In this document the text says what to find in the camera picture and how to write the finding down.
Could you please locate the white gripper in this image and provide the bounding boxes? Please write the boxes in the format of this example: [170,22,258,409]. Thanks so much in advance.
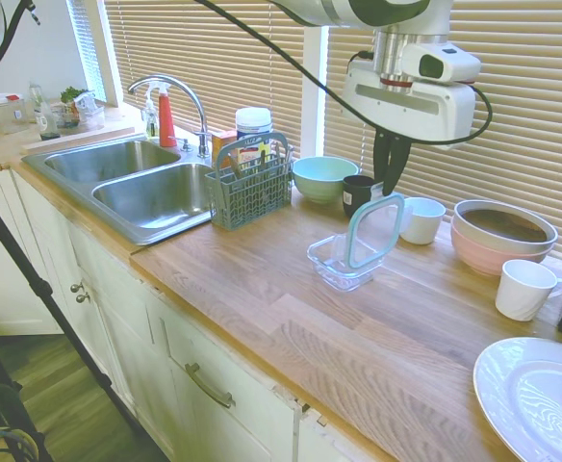
[340,65,477,197]

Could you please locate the teal rimmed container lid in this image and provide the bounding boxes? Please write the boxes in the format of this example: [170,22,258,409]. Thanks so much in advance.
[330,192,415,271]

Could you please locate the clear glass food container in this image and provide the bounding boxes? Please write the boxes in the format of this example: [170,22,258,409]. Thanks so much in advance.
[306,232,386,294]

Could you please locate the clear tub with white lid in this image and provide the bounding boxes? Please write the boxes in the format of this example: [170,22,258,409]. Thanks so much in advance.
[0,91,28,136]

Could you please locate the black cup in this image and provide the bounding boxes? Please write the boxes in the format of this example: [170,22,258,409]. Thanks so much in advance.
[342,174,384,219]

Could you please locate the white mug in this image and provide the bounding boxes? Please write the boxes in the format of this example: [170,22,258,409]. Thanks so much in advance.
[397,196,447,246]

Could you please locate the mint green bowl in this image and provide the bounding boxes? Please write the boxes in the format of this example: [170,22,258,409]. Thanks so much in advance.
[291,155,362,206]

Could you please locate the cream bowl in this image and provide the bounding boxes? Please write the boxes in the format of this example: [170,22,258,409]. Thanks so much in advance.
[453,198,559,255]

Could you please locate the pink bowl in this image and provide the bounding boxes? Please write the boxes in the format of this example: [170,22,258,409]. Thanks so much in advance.
[449,219,557,278]

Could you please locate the white wipes canister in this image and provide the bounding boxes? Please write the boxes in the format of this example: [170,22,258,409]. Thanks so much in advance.
[234,106,273,167]

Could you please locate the grey plastic cutlery basket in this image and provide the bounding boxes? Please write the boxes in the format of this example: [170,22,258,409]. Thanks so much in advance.
[204,130,295,231]

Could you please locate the orange box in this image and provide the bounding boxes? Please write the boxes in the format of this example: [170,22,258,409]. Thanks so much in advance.
[211,129,240,167]

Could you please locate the small white cup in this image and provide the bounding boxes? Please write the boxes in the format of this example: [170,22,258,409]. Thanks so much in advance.
[494,259,562,322]

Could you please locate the chrome faucet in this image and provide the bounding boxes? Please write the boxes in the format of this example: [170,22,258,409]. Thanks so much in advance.
[126,73,213,159]

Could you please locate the red spray bottle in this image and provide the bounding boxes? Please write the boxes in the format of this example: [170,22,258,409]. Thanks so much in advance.
[144,80,179,148]

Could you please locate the clear soap bottle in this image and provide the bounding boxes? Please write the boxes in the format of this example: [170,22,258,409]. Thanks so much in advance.
[140,107,160,141]

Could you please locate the stainless steel sink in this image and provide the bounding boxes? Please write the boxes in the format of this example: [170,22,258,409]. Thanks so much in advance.
[20,136,216,247]

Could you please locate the large white plate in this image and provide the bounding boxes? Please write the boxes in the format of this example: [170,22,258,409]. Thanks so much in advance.
[473,336,562,462]

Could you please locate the white kitchen cabinets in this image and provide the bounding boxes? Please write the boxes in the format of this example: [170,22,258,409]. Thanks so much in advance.
[0,166,373,462]

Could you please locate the plastic box with greens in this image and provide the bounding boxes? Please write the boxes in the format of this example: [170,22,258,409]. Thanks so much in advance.
[59,86,107,132]

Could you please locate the light wooden board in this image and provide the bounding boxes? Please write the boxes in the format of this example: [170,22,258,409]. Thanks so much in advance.
[22,125,136,152]

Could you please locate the narrow beige window blind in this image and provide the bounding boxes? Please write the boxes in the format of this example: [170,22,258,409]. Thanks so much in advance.
[66,0,108,105]

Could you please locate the clear plastic bottle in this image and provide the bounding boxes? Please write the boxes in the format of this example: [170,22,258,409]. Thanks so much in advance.
[27,81,62,141]

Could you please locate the black metal stand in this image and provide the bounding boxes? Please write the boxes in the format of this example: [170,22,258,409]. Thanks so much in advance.
[0,170,142,462]

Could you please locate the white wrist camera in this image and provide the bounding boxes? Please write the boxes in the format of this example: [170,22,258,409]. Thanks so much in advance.
[400,42,483,88]

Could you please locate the long metal cabinet handle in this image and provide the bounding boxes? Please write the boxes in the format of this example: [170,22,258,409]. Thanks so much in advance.
[184,362,237,411]

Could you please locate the green hose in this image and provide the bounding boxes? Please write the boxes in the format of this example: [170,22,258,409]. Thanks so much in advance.
[0,421,39,462]

